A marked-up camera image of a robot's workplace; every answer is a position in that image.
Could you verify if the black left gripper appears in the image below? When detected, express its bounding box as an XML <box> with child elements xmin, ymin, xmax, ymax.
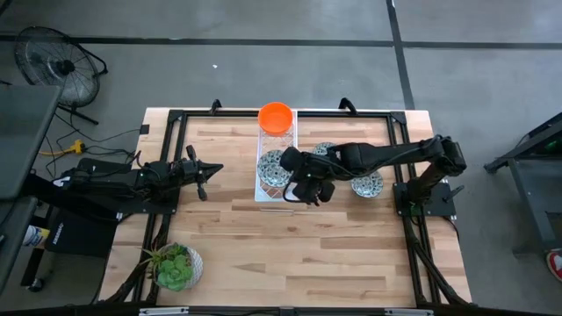
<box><xmin>177</xmin><ymin>144</ymin><xmax>225</xmax><ymax>202</ymax></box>

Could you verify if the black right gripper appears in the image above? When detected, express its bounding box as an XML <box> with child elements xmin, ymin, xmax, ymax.
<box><xmin>284</xmin><ymin>173</ymin><xmax>337</xmax><ymax>207</ymax></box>

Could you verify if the white lattice tray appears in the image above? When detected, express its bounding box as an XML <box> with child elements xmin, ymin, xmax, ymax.
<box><xmin>254</xmin><ymin>109</ymin><xmax>300</xmax><ymax>204</ymax></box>

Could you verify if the succulent plant in white pot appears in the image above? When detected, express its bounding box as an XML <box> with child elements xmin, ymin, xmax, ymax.
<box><xmin>140</xmin><ymin>242</ymin><xmax>205</xmax><ymax>293</ymax></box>

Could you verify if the black equipment case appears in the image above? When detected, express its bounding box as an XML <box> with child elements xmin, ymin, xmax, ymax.
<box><xmin>43</xmin><ymin>157</ymin><xmax>133</xmax><ymax>260</ymax></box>

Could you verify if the black floor fan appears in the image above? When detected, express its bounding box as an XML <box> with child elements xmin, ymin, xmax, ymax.
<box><xmin>12</xmin><ymin>25</ymin><xmax>109</xmax><ymax>126</ymax></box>

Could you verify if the white printed can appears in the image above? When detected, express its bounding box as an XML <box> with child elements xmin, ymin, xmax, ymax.
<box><xmin>21</xmin><ymin>224</ymin><xmax>45</xmax><ymax>249</ymax></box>

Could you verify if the grey desk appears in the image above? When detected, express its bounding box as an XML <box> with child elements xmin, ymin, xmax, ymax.
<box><xmin>0</xmin><ymin>83</ymin><xmax>62</xmax><ymax>291</ymax></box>

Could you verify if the dark grey metal stand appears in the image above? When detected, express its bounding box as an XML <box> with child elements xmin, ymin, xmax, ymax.
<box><xmin>482</xmin><ymin>111</ymin><xmax>562</xmax><ymax>255</ymax></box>

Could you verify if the person's foot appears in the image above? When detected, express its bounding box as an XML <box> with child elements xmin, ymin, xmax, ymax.
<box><xmin>545</xmin><ymin>248</ymin><xmax>562</xmax><ymax>283</ymax></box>

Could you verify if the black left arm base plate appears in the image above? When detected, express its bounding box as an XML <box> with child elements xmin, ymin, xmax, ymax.
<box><xmin>117</xmin><ymin>180</ymin><xmax>181</xmax><ymax>215</ymax></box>

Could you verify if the black aluminium table frame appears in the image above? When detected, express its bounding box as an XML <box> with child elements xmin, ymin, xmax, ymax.
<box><xmin>100</xmin><ymin>109</ymin><xmax>473</xmax><ymax>308</ymax></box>

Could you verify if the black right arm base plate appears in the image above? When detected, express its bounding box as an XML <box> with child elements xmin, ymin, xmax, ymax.
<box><xmin>393</xmin><ymin>182</ymin><xmax>458</xmax><ymax>217</ymax></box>

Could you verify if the yellow power cord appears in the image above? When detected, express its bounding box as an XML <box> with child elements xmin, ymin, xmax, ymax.
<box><xmin>39</xmin><ymin>139</ymin><xmax>87</xmax><ymax>157</ymax></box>

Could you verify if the silver metal bracket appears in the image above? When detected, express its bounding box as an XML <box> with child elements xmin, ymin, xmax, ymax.
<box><xmin>139</xmin><ymin>306</ymin><xmax>190</xmax><ymax>316</ymax></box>
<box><xmin>384</xmin><ymin>308</ymin><xmax>435</xmax><ymax>316</ymax></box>

